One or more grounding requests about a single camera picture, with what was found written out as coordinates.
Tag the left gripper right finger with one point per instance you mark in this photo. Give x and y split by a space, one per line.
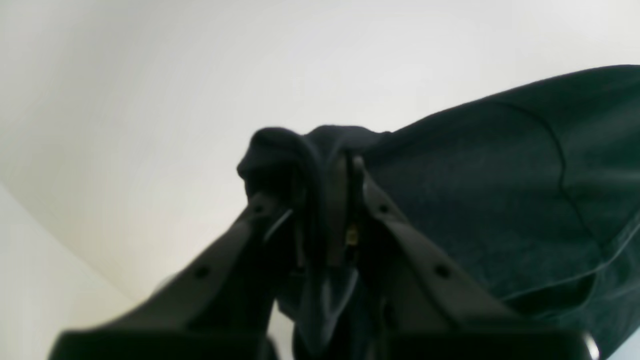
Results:
428 307

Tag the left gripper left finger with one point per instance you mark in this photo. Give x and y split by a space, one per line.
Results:
218 308

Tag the black T-shirt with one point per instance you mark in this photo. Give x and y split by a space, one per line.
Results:
534 191

